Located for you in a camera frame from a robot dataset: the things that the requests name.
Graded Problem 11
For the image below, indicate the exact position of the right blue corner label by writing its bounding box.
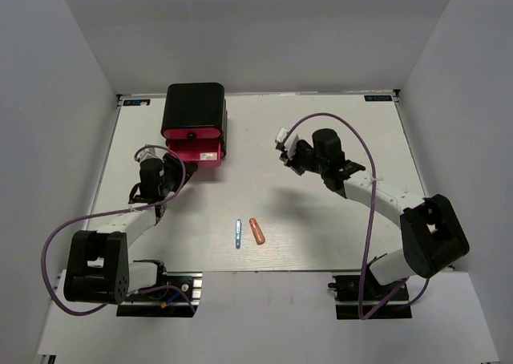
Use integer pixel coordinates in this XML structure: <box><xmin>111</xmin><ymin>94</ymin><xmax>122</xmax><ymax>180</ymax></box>
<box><xmin>364</xmin><ymin>95</ymin><xmax>393</xmax><ymax>102</ymax></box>

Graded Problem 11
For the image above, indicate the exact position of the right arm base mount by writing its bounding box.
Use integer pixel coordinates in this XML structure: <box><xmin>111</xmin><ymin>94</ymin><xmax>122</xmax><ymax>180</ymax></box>
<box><xmin>328</xmin><ymin>272</ymin><xmax>412</xmax><ymax>320</ymax></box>

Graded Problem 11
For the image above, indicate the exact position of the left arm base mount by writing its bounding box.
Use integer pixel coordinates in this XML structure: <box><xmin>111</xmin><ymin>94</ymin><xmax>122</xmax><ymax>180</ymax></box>
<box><xmin>116</xmin><ymin>272</ymin><xmax>203</xmax><ymax>318</ymax></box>

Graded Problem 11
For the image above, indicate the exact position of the pink drawer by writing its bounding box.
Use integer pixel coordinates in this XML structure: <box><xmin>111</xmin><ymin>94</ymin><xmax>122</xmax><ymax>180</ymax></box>
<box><xmin>166</xmin><ymin>140</ymin><xmax>224</xmax><ymax>168</ymax></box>
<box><xmin>162</xmin><ymin>127</ymin><xmax>222</xmax><ymax>141</ymax></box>

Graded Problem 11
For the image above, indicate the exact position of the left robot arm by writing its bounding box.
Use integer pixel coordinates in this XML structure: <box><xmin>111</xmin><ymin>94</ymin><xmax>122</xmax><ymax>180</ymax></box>
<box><xmin>63</xmin><ymin>155</ymin><xmax>198</xmax><ymax>305</ymax></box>

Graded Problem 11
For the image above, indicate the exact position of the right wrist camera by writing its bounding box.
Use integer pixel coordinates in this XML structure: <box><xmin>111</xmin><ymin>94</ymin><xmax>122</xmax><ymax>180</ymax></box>
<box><xmin>275</xmin><ymin>127</ymin><xmax>300</xmax><ymax>157</ymax></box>

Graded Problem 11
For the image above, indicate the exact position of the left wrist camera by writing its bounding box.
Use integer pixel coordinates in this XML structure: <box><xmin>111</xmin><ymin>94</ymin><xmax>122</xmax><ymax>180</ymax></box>
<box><xmin>134</xmin><ymin>144</ymin><xmax>160</xmax><ymax>164</ymax></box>

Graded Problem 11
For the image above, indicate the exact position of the blue corner label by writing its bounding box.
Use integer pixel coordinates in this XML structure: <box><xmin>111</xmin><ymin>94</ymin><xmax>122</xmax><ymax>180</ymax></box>
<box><xmin>364</xmin><ymin>95</ymin><xmax>393</xmax><ymax>102</ymax></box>
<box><xmin>123</xmin><ymin>99</ymin><xmax>151</xmax><ymax>107</ymax></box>

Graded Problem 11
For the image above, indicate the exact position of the white eraser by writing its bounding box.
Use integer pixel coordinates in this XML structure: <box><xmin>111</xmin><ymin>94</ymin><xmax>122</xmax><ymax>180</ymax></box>
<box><xmin>200</xmin><ymin>152</ymin><xmax>218</xmax><ymax>161</ymax></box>

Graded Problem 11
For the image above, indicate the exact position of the black drawer cabinet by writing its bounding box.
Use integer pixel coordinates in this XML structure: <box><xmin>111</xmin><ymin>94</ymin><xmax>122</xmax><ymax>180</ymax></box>
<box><xmin>160</xmin><ymin>83</ymin><xmax>228</xmax><ymax>156</ymax></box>

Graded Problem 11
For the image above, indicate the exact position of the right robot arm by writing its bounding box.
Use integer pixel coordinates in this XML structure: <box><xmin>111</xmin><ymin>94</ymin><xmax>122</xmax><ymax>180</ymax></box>
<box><xmin>275</xmin><ymin>128</ymin><xmax>470</xmax><ymax>299</ymax></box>

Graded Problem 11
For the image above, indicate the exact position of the left blue corner label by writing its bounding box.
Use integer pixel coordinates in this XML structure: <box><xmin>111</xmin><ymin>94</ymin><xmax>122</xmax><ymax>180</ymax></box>
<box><xmin>123</xmin><ymin>99</ymin><xmax>151</xmax><ymax>107</ymax></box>

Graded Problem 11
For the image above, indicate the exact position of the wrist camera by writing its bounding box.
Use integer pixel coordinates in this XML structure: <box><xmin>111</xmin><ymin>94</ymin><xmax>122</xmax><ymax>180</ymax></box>
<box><xmin>134</xmin><ymin>144</ymin><xmax>160</xmax><ymax>164</ymax></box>
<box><xmin>275</xmin><ymin>127</ymin><xmax>300</xmax><ymax>157</ymax></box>

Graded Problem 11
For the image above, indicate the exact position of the blue pen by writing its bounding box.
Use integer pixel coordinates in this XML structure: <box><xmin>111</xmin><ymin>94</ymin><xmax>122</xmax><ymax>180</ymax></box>
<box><xmin>235</xmin><ymin>219</ymin><xmax>241</xmax><ymax>249</ymax></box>

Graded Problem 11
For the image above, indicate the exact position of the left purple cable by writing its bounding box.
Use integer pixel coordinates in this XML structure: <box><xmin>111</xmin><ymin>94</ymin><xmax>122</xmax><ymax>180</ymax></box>
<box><xmin>41</xmin><ymin>144</ymin><xmax>200</xmax><ymax>316</ymax></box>

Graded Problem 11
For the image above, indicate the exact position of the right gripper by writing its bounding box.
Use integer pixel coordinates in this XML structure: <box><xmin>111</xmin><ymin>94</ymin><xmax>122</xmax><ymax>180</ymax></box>
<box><xmin>281</xmin><ymin>141</ymin><xmax>328</xmax><ymax>176</ymax></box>

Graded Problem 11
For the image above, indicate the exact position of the pink top drawer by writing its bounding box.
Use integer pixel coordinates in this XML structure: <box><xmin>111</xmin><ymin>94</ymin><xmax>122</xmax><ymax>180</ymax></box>
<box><xmin>162</xmin><ymin>127</ymin><xmax>222</xmax><ymax>141</ymax></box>

